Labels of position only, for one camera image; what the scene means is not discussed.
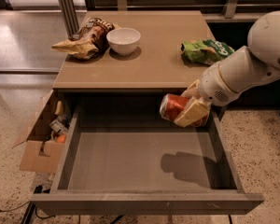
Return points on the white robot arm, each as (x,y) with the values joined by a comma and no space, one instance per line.
(255,64)

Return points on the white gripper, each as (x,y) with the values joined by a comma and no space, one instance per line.
(212,85)

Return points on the cardboard box with items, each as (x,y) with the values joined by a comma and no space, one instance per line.
(42,153)

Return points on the grey cabinet with top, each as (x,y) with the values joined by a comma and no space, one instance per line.
(131,87)

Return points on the open grey top drawer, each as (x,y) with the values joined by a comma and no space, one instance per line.
(143,165)

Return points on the red coke can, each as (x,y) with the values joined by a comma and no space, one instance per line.
(172,105)

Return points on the green chip bag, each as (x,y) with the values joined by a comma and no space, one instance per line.
(207,51)

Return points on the brown chip bag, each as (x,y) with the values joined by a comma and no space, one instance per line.
(90,40)

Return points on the white ceramic bowl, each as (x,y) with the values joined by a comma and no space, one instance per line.
(123,41)

